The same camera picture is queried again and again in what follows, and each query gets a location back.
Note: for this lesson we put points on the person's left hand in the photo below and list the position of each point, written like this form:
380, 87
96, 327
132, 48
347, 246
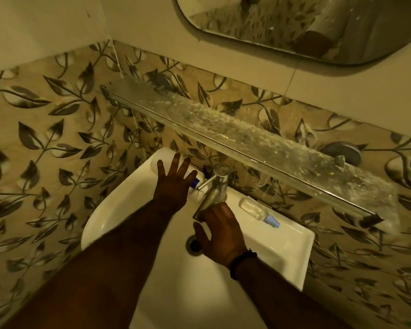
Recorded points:
171, 191

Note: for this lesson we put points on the person's right hand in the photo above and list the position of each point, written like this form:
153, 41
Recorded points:
224, 238

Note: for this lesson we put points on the person's left little finger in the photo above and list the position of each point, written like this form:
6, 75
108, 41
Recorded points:
161, 168

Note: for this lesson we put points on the person's right thumb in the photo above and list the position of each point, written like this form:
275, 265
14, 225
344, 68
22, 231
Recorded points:
200, 235

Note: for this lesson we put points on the person's left middle finger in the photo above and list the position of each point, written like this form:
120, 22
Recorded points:
185, 166

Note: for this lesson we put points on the person's right forearm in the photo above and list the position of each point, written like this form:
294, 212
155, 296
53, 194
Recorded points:
284, 301

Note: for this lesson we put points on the person's left forearm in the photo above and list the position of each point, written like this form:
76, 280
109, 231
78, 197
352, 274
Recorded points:
102, 270

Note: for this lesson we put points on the chrome sink drain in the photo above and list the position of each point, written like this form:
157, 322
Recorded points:
193, 245

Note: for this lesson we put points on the white bottle with blue cap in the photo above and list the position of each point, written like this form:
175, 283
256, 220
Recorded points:
196, 179

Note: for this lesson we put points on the dark blue tube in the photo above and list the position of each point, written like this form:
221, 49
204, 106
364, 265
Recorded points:
207, 171

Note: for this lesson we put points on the chrome faucet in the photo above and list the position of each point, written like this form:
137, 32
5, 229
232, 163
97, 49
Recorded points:
219, 188

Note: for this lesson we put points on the black wristband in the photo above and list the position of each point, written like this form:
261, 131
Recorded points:
241, 262

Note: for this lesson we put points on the clear bottle with blue cap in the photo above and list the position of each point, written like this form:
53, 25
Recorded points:
257, 208

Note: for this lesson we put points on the white ceramic sink basin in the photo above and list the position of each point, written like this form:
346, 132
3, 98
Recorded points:
270, 246

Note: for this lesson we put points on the glass wall shelf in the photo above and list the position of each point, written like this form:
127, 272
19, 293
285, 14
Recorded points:
246, 140

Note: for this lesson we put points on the round chrome shelf bracket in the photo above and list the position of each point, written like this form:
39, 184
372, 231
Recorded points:
342, 152
163, 82

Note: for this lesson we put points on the wall mirror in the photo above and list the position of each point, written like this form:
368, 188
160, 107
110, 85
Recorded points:
294, 23

